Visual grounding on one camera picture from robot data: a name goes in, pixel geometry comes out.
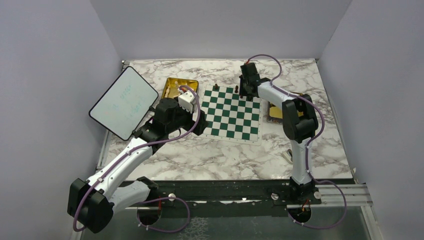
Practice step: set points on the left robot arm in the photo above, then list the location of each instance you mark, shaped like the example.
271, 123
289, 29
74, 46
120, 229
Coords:
93, 202

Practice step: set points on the beige black small device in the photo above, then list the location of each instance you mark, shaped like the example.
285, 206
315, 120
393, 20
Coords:
288, 156

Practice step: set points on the green white chess board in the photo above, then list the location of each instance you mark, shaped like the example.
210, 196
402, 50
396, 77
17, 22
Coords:
231, 118

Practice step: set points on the small whiteboard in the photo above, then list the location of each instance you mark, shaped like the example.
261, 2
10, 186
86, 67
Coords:
125, 103

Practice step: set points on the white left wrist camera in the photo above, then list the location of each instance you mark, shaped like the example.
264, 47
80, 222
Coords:
187, 101

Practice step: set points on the black mounting rail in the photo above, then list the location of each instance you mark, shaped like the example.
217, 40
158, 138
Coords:
224, 199

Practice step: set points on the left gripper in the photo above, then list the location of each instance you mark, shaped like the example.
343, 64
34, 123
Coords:
202, 124

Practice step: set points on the gold tin with light pieces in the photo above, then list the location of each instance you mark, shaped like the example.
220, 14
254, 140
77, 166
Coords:
172, 84

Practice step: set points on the gold tin with dark pieces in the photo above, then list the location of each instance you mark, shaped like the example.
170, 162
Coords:
275, 112

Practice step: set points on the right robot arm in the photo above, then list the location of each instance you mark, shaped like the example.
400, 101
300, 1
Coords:
299, 123

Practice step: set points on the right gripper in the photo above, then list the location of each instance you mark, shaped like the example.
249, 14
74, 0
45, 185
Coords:
241, 92

